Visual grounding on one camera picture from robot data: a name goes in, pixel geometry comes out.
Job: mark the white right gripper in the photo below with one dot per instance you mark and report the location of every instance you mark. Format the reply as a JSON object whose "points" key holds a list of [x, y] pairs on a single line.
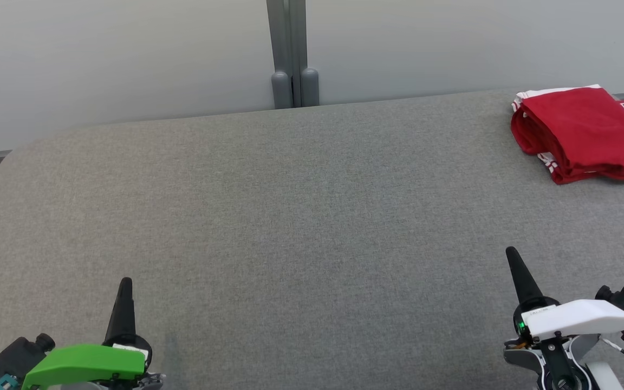
{"points": [[583, 319]]}

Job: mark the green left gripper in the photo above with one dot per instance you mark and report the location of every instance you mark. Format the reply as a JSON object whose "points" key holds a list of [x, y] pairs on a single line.
{"points": [[84, 363]]}

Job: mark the red and white shirt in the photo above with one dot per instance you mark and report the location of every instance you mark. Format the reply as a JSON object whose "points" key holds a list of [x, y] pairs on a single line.
{"points": [[583, 130]]}

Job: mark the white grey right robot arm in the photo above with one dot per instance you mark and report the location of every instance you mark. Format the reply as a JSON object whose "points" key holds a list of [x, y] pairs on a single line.
{"points": [[556, 368]]}

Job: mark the grey fabric sofa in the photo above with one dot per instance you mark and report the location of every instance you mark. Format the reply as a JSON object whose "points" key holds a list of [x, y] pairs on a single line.
{"points": [[290, 244]]}

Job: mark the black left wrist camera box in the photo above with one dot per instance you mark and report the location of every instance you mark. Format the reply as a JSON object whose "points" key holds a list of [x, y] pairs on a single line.
{"points": [[19, 355]]}

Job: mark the grey partition post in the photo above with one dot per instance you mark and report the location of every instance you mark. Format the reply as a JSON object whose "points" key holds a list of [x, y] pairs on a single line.
{"points": [[293, 54]]}

